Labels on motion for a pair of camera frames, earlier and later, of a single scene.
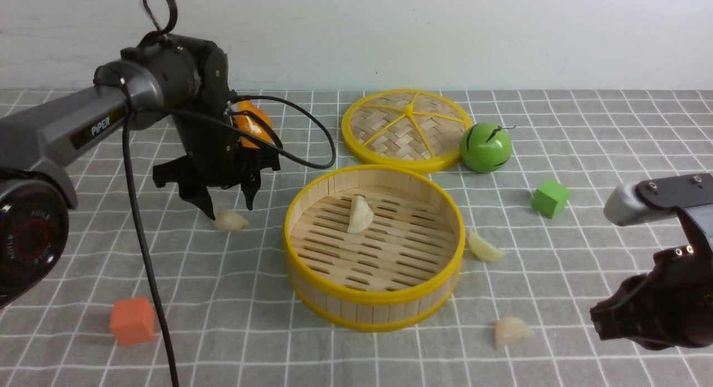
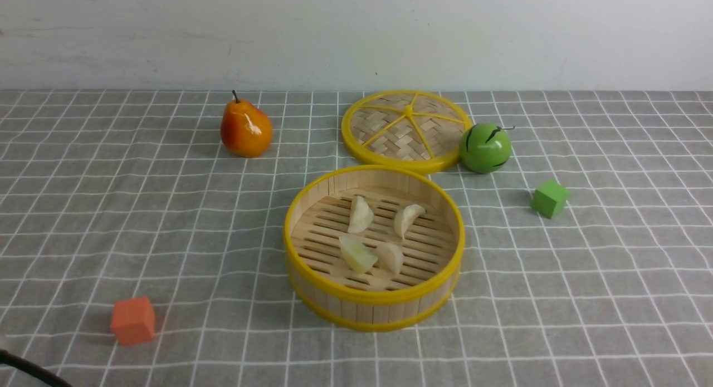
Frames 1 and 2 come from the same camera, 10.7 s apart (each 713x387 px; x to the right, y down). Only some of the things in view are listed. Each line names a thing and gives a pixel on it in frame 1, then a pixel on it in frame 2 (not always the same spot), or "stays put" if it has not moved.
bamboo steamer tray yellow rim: [399, 274] stays put
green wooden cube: [550, 197] stays put
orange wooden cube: [132, 320] stays put
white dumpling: [361, 215] stays put
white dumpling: [228, 220] -> [404, 219]
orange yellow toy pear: [244, 123] stays put
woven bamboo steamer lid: [407, 131] stays put
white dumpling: [511, 331] -> [390, 256]
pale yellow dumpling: [483, 249] -> [356, 254]
